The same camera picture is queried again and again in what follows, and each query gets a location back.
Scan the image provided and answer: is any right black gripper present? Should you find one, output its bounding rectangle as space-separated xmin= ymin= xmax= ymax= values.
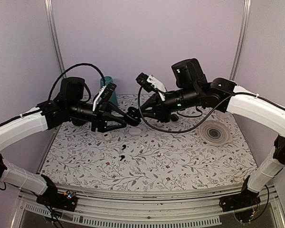
xmin=135 ymin=85 xmax=200 ymax=124

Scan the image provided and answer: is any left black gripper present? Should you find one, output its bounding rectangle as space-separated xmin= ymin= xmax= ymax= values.
xmin=68 ymin=100 xmax=129 ymax=133

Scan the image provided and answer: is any black earbud charging case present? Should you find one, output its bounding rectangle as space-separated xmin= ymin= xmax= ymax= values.
xmin=127 ymin=106 xmax=141 ymax=126

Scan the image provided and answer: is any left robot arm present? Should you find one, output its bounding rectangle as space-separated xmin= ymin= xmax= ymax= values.
xmin=0 ymin=77 xmax=127 ymax=206

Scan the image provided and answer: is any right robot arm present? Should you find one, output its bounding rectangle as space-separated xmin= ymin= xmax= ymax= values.
xmin=136 ymin=58 xmax=285 ymax=207

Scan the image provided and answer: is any white case with black window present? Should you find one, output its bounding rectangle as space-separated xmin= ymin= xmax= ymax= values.
xmin=103 ymin=133 xmax=112 ymax=141

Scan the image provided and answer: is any small black earbud case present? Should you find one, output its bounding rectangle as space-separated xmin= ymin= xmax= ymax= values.
xmin=171 ymin=114 xmax=179 ymax=122

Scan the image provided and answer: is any flat white earbud case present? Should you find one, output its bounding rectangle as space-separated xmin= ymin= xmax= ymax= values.
xmin=129 ymin=128 xmax=142 ymax=135

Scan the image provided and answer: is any teal cup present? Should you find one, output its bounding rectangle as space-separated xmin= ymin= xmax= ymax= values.
xmin=99 ymin=76 xmax=119 ymax=109

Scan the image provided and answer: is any swirl pattern plate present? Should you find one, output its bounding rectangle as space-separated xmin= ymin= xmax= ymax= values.
xmin=199 ymin=121 xmax=230 ymax=146

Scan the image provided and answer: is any floral table mat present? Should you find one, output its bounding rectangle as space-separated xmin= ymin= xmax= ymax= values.
xmin=41 ymin=108 xmax=257 ymax=191

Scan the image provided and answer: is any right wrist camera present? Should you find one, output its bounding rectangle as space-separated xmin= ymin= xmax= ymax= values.
xmin=136 ymin=73 xmax=167 ymax=101

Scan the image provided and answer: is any aluminium front rail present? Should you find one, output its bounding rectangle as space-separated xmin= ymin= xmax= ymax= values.
xmin=11 ymin=184 xmax=285 ymax=228

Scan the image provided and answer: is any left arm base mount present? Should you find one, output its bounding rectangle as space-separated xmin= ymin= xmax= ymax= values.
xmin=37 ymin=190 xmax=78 ymax=212

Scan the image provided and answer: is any right metal frame post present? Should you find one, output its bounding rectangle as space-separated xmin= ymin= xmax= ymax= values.
xmin=229 ymin=0 xmax=252 ymax=81

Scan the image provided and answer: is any metal frame post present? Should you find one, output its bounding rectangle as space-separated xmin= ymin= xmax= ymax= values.
xmin=44 ymin=0 xmax=65 ymax=73
xmin=229 ymin=0 xmax=252 ymax=81

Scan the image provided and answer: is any left metal frame post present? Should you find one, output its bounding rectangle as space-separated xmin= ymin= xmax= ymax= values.
xmin=44 ymin=0 xmax=65 ymax=73

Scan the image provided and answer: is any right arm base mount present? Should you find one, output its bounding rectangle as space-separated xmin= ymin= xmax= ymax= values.
xmin=219 ymin=190 xmax=261 ymax=212

